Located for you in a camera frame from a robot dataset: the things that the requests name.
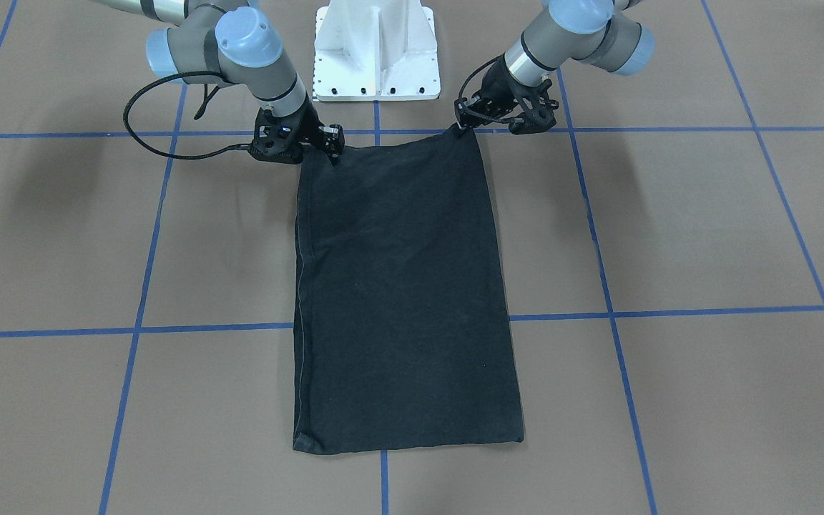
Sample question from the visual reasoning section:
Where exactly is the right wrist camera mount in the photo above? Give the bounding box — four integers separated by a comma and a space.
247, 107, 306, 165

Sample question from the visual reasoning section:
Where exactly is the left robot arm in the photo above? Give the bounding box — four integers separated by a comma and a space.
454, 1, 655, 136

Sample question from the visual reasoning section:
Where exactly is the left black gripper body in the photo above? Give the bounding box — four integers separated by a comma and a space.
483, 61, 527, 119

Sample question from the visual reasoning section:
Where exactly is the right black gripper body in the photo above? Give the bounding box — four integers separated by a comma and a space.
287, 97, 323, 147

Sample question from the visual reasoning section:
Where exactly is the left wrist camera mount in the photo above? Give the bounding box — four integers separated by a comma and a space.
508, 78, 560, 136

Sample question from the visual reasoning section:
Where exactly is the brown table mat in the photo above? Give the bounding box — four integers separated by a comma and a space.
0, 1, 824, 514

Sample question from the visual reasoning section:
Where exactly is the black printed t-shirt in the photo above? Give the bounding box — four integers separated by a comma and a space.
293, 127, 524, 454

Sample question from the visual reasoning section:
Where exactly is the black braided cable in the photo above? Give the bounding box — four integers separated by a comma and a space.
123, 70, 255, 161

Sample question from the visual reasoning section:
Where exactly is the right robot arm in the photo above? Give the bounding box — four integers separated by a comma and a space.
107, 1, 345, 165

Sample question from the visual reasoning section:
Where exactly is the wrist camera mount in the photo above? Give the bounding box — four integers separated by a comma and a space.
508, 78, 560, 136
247, 107, 306, 165

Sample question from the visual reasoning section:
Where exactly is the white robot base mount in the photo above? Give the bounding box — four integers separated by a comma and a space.
312, 1, 441, 102

